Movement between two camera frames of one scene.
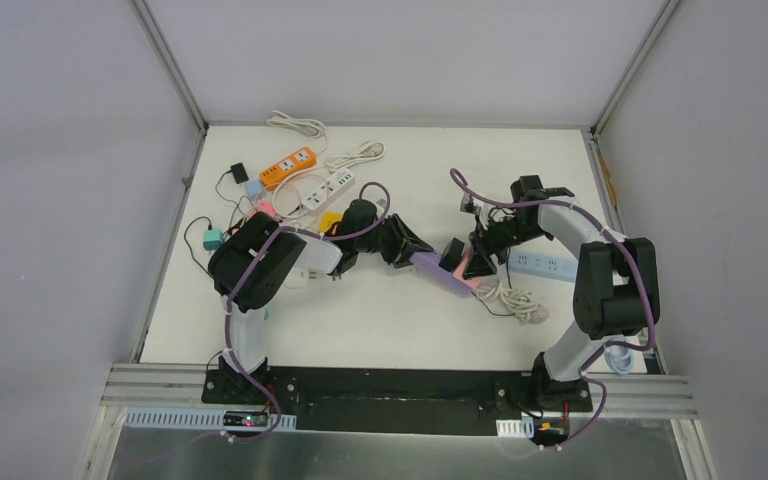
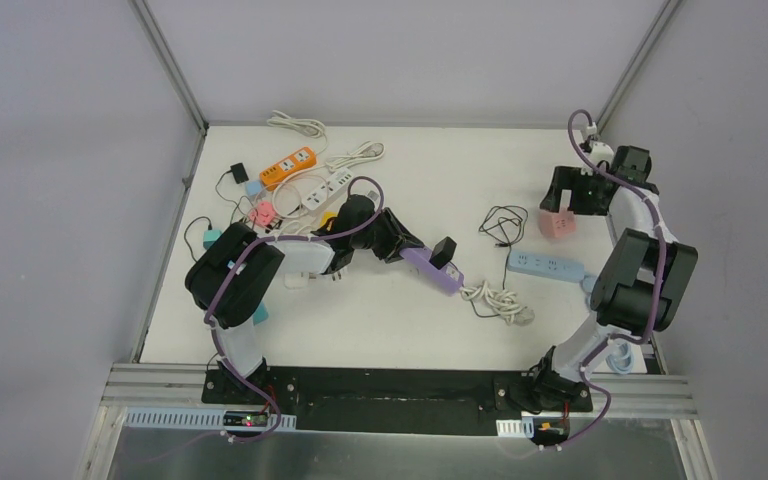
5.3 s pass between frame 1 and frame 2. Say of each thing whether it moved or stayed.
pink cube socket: moved
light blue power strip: stayed
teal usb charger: stayed
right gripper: moved
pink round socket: stayed
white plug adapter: stayed
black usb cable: stayed
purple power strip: stayed
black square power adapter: moved
